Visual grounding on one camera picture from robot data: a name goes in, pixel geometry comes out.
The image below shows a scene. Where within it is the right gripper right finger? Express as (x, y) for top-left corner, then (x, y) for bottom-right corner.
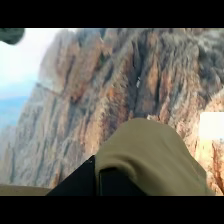
(98, 167), (148, 197)

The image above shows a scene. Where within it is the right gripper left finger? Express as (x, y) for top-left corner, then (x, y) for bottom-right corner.
(45, 154), (98, 197)

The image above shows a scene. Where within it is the dark green garment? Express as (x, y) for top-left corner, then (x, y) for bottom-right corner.
(0, 27), (26, 46)

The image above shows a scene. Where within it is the brown shirt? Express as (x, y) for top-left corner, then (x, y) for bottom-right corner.
(94, 117), (215, 197)

